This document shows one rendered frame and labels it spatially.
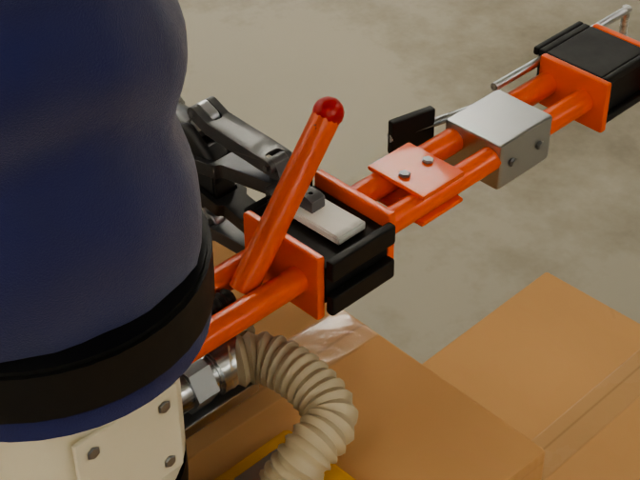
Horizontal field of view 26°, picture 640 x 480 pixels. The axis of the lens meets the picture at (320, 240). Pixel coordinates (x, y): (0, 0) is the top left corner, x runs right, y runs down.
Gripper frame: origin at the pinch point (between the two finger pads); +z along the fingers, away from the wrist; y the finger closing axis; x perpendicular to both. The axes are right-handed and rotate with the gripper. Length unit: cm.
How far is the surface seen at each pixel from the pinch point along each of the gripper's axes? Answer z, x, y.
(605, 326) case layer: -9, -60, 53
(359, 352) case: 1.7, -2.6, 12.7
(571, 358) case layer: -8, -52, 53
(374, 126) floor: -117, -134, 106
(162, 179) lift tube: 9.5, 21.9, -21.6
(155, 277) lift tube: 10.4, 23.7, -16.1
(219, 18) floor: -178, -142, 106
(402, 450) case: 11.7, 3.1, 12.8
